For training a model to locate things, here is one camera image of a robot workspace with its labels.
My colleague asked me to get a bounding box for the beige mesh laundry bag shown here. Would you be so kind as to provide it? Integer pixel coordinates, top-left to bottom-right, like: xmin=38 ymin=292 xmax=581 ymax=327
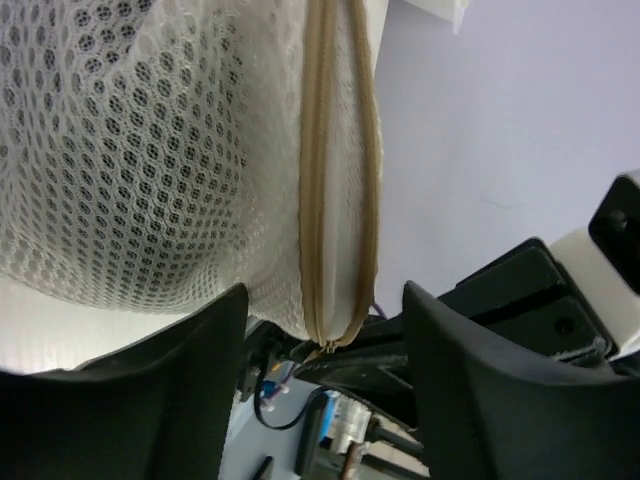
xmin=1 ymin=1 xmax=382 ymax=351

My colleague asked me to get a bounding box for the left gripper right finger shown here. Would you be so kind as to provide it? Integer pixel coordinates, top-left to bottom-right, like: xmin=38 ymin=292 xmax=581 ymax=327
xmin=402 ymin=282 xmax=639 ymax=479

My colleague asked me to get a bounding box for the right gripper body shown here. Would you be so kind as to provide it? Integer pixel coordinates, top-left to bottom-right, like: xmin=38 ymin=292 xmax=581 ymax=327
xmin=239 ymin=237 xmax=640 ymax=431

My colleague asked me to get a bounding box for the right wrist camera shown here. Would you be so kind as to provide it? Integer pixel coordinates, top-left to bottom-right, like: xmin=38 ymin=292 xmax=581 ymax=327
xmin=550 ymin=170 xmax=639 ymax=359

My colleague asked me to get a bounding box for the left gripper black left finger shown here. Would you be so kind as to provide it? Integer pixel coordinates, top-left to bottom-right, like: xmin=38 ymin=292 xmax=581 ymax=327
xmin=1 ymin=285 xmax=248 ymax=479

